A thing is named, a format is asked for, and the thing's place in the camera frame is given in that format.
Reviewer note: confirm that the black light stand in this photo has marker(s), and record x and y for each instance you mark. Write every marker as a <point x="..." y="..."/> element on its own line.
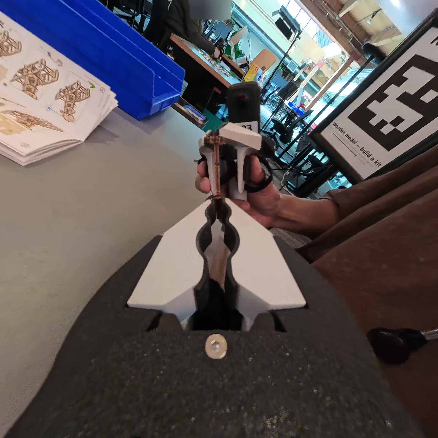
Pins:
<point x="285" y="22"/>

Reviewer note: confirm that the background work table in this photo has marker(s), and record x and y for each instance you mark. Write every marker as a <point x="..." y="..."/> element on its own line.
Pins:
<point x="205" y="65"/>

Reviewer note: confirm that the person's right hand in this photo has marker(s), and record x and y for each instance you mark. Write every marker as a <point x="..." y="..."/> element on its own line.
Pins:
<point x="263" y="205"/>

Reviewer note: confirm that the model instruction booklet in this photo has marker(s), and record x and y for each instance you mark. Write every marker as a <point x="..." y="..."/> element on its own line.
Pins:
<point x="41" y="102"/>

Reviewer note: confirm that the framed marker sign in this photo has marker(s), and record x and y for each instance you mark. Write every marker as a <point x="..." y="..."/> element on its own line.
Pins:
<point x="393" y="102"/>

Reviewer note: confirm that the yellow box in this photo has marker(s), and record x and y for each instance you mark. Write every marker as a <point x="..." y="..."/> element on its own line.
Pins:
<point x="252" y="72"/>

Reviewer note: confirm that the black office chair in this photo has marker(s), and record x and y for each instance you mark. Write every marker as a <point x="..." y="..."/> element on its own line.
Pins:
<point x="285" y="127"/>

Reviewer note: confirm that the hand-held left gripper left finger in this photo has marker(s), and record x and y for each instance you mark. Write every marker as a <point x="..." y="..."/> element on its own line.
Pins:
<point x="164" y="273"/>

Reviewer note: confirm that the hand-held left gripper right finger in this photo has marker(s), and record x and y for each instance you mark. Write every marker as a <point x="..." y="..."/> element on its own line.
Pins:
<point x="267" y="273"/>

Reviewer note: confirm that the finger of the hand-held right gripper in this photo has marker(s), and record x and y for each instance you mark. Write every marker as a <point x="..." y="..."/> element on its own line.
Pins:
<point x="241" y="135"/>
<point x="212" y="160"/>

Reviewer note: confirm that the black knob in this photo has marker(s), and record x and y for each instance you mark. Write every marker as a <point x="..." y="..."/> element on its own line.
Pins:
<point x="393" y="344"/>

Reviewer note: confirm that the grey desk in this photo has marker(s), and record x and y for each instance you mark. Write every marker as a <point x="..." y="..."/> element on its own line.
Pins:
<point x="85" y="222"/>

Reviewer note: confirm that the wooden axle with gear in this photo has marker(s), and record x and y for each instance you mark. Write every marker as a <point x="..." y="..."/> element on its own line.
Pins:
<point x="216" y="171"/>

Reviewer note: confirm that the blue plastic bin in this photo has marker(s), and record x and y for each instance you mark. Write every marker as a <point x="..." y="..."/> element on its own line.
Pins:
<point x="119" y="51"/>

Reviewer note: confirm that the person's brown shirt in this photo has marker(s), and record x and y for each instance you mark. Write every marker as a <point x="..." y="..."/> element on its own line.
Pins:
<point x="376" y="256"/>

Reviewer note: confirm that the person's right forearm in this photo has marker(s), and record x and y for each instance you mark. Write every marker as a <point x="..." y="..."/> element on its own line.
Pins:
<point x="304" y="215"/>

